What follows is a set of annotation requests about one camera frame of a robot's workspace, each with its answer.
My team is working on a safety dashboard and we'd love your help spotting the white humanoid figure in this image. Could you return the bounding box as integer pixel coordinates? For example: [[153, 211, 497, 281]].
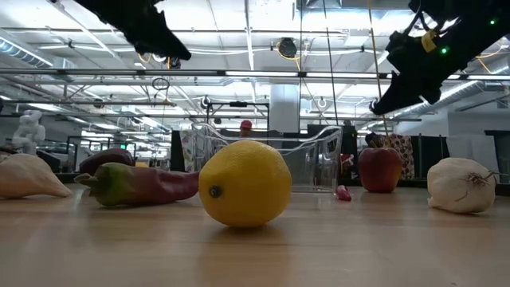
[[10, 109, 47, 156]]

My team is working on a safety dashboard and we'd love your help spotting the dark doorway panel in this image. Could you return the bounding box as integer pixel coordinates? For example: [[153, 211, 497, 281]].
[[484, 129, 510, 176]]

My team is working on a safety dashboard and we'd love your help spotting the dark red apple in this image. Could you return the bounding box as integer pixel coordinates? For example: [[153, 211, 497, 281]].
[[78, 147, 136, 175]]

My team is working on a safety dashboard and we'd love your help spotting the long red green pepper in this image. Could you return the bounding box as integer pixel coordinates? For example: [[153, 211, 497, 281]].
[[73, 162, 200, 207]]

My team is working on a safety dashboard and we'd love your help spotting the silver ventilation duct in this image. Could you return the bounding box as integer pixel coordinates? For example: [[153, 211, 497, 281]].
[[392, 79, 510, 119], [0, 37, 55, 69]]

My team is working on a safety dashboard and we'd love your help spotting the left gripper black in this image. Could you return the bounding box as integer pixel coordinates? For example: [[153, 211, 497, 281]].
[[74, 0, 192, 61]]

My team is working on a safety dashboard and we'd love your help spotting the white garlic bulb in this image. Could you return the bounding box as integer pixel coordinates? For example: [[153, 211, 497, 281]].
[[0, 153, 73, 199], [426, 157, 501, 214]]

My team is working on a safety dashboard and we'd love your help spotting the hanging coiled black cable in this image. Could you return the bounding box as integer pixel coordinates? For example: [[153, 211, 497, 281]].
[[151, 77, 171, 92]]

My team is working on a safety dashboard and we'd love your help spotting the bright red apple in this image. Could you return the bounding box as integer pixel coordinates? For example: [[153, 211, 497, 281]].
[[357, 140, 403, 194]]

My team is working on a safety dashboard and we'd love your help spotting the patterned hanging cloth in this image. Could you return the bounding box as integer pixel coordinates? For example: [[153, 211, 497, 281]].
[[178, 129, 197, 173], [372, 133, 415, 181]]

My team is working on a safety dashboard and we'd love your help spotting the white building column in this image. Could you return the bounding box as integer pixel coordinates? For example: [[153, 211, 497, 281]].
[[269, 83, 300, 135]]

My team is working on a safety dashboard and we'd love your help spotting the yellow cable tag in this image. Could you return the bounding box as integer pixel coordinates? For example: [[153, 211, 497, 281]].
[[421, 29, 438, 53]]

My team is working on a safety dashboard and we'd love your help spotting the black partition panel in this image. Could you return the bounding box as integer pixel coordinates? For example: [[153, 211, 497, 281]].
[[410, 134, 453, 181]]

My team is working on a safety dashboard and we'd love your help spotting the long overhead light bar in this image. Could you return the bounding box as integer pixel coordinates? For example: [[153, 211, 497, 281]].
[[0, 68, 510, 81]]

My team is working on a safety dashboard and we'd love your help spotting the clear plastic bin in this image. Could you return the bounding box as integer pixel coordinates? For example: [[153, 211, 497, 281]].
[[214, 133, 324, 160], [190, 122, 343, 194]]

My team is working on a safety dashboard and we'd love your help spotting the person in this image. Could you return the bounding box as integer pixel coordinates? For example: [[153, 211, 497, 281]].
[[237, 119, 254, 139]]

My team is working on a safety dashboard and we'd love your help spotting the black gantry frame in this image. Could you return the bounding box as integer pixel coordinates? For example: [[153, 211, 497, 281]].
[[206, 101, 270, 135]]

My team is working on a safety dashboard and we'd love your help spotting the large yellow lemon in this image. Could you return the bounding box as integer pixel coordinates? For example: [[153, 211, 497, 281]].
[[198, 140, 293, 228]]

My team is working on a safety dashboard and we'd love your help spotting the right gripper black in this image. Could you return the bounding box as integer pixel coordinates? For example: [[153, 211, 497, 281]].
[[369, 29, 459, 116]]

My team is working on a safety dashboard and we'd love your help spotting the white hanging sheet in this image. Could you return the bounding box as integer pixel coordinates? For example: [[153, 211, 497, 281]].
[[445, 134, 501, 173]]

